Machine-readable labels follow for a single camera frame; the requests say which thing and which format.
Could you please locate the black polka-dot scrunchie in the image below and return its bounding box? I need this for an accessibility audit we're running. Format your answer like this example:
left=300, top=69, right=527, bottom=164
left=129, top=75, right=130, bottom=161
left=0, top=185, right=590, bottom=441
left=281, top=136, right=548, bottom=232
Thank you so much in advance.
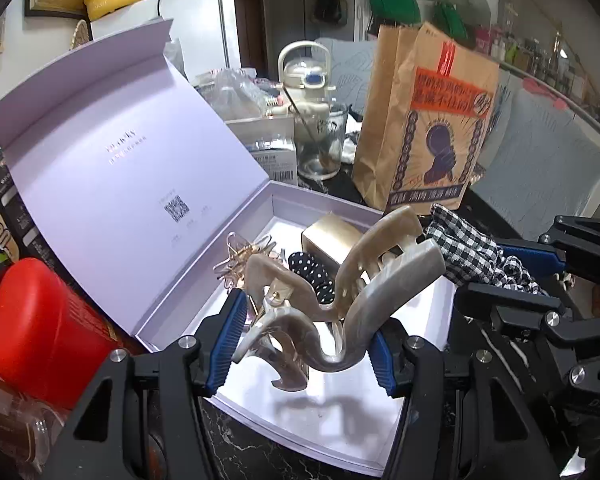
left=286, top=250, right=351, bottom=306

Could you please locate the cream water bottle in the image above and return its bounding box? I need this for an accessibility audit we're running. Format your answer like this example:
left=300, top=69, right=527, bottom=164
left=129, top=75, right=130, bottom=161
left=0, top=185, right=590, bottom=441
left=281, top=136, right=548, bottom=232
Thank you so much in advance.
left=265, top=41, right=337, bottom=116

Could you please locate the clear glass cup with spoon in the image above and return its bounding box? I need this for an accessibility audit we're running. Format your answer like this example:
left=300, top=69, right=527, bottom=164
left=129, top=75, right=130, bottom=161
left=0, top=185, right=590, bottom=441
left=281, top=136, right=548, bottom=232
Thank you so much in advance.
left=285, top=87, right=338, bottom=171

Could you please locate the brown door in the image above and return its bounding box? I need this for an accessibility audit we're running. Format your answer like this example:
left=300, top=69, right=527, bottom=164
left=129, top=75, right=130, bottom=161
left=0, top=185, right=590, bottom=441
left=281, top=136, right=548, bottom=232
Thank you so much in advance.
left=232, top=0, right=268, bottom=78

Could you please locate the green tote bag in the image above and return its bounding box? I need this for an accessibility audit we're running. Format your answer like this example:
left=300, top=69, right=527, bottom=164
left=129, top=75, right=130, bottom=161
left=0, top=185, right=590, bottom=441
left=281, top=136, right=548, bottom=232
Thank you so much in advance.
left=365, top=0, right=421, bottom=26
left=432, top=2, right=468, bottom=41

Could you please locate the gold cardboard box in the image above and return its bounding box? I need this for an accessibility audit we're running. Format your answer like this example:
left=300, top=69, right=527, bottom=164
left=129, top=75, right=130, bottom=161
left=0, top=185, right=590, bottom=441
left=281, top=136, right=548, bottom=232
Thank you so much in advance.
left=301, top=212, right=368, bottom=271

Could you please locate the white refrigerator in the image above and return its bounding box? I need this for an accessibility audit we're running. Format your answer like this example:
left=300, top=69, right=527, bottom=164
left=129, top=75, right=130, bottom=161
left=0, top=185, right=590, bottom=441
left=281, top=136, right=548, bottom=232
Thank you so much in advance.
left=90, top=0, right=243, bottom=73

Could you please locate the brown printed paper bag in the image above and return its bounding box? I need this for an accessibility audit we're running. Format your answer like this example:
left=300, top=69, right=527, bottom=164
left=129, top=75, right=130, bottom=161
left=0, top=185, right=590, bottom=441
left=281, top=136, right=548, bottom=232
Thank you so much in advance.
left=352, top=21, right=501, bottom=211

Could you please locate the black white gingham scrunchie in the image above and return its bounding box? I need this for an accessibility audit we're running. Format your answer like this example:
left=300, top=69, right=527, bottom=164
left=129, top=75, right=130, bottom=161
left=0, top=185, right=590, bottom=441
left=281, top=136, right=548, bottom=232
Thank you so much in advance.
left=424, top=203, right=543, bottom=295

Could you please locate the clear plastic cup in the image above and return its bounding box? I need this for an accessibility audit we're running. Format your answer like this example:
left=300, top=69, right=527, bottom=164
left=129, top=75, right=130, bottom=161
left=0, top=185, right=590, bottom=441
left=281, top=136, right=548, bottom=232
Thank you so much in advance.
left=0, top=375, right=76, bottom=480

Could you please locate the red canister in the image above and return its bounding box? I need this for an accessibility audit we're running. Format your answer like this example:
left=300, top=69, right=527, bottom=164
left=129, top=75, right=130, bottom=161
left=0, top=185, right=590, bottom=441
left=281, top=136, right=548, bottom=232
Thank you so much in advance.
left=0, top=257, right=128, bottom=396

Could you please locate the gold metal hair clip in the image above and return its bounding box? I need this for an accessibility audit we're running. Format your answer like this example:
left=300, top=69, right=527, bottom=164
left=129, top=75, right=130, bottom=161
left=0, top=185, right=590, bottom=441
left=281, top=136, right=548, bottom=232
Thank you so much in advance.
left=212, top=232, right=281, bottom=291

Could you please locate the row of bottles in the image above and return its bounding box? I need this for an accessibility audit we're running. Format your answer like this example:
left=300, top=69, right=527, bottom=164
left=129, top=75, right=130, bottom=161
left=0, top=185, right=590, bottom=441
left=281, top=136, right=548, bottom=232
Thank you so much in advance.
left=475, top=25, right=600, bottom=126

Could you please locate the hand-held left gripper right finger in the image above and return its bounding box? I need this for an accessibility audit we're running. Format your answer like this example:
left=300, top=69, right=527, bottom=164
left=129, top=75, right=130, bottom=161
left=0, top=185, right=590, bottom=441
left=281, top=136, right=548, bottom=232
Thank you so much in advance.
left=367, top=320, right=551, bottom=480

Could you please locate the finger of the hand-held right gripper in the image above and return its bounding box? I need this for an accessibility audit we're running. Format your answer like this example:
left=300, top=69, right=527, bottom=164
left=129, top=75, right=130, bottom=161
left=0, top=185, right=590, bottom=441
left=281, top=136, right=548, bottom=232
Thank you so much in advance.
left=454, top=281, right=600, bottom=461
left=500, top=215, right=600, bottom=286

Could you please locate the woven fan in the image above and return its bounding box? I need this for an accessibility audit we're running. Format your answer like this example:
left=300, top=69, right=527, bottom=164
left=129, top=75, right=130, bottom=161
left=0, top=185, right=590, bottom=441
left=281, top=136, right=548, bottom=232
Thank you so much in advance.
left=69, top=19, right=92, bottom=51

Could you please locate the clear plastic bag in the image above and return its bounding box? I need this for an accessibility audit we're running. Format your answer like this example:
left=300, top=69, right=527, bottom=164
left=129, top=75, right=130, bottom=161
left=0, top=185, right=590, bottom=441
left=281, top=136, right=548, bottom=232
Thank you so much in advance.
left=197, top=67, right=266, bottom=118

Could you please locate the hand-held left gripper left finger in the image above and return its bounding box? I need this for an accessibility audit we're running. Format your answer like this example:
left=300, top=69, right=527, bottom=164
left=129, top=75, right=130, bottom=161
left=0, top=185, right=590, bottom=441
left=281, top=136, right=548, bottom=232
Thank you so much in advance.
left=52, top=287, right=251, bottom=480

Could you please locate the black printed packet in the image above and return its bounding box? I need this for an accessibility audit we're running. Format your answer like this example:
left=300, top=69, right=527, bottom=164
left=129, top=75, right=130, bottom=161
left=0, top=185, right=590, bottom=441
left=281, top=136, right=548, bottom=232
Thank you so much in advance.
left=0, top=122, right=56, bottom=266

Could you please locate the chair with light blue cover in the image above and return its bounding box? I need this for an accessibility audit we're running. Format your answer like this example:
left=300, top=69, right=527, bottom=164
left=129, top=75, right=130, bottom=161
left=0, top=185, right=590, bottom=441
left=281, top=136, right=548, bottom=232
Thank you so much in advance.
left=314, top=37, right=381, bottom=116
left=472, top=77, right=600, bottom=241

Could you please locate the pearl white hair claw clip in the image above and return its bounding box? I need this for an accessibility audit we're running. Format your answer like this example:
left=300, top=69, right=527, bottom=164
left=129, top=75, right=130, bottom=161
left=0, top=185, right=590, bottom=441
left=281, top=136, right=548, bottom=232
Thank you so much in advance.
left=230, top=205, right=447, bottom=393

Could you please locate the white medicine box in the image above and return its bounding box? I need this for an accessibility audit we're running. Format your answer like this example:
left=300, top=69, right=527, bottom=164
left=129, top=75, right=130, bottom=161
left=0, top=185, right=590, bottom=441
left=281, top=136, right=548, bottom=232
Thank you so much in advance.
left=245, top=137, right=298, bottom=186

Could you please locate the lavender gift box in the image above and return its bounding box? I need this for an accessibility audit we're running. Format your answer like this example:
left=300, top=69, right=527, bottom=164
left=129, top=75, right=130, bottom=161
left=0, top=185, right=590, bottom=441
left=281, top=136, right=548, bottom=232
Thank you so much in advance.
left=0, top=17, right=456, bottom=478

